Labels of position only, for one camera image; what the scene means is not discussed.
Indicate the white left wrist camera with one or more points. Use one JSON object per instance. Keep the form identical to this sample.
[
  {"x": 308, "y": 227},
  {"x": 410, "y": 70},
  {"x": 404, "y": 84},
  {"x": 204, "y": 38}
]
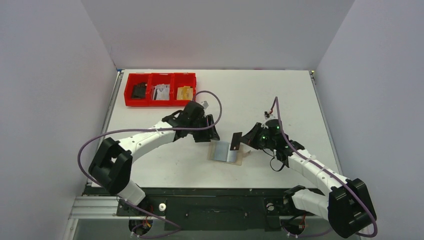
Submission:
[{"x": 204, "y": 104}]

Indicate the red three-compartment bin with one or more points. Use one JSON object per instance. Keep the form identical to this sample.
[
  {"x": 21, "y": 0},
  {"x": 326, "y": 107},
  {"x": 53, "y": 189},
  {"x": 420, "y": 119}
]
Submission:
[{"x": 175, "y": 80}]

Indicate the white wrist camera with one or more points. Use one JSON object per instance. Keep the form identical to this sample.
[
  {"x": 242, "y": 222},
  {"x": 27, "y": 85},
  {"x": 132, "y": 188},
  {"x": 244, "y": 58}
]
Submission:
[
  {"x": 268, "y": 115},
  {"x": 204, "y": 104}
]

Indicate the black credit card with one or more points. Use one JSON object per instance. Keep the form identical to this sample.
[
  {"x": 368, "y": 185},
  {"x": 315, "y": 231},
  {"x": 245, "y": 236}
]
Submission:
[{"x": 235, "y": 141}]

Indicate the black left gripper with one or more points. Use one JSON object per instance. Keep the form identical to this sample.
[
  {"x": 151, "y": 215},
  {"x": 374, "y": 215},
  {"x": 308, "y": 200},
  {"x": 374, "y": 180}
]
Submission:
[{"x": 205, "y": 129}]

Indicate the black cards in bin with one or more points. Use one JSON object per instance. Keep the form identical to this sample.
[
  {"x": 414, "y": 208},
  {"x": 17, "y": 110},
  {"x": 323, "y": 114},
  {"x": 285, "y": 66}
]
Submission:
[{"x": 139, "y": 91}]

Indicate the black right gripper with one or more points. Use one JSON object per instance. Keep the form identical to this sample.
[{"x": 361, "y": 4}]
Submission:
[{"x": 253, "y": 138}]

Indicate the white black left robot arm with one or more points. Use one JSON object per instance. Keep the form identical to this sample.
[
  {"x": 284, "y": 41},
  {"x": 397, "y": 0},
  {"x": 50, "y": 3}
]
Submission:
[{"x": 112, "y": 163}]

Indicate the white cards in bin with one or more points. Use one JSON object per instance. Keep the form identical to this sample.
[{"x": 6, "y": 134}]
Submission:
[{"x": 161, "y": 92}]

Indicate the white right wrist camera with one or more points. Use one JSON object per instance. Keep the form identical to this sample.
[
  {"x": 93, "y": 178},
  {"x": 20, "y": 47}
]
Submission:
[{"x": 268, "y": 115}]

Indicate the yellow cards in bin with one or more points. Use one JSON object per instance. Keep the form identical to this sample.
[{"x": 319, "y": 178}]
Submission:
[{"x": 184, "y": 93}]

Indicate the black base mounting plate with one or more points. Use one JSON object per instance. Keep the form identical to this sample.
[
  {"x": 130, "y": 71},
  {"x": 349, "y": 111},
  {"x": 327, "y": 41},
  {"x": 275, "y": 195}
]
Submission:
[{"x": 228, "y": 223}]

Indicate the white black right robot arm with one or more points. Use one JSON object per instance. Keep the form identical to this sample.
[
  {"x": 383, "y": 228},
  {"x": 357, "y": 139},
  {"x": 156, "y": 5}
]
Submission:
[{"x": 346, "y": 204}]

